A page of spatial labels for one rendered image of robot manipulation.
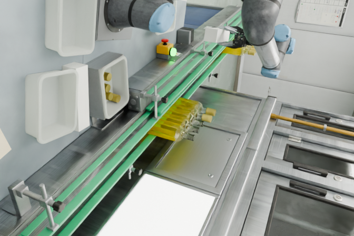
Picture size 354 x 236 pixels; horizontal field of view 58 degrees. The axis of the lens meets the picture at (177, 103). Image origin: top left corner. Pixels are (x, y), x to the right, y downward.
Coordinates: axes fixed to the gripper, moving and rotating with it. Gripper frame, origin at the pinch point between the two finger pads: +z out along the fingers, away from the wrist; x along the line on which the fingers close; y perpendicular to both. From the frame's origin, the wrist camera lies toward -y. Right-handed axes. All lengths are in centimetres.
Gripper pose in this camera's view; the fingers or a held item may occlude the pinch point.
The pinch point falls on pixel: (219, 35)
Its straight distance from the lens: 161.8
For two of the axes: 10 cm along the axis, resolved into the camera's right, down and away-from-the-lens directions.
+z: -9.1, -2.2, 3.5
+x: -1.3, 9.5, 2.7
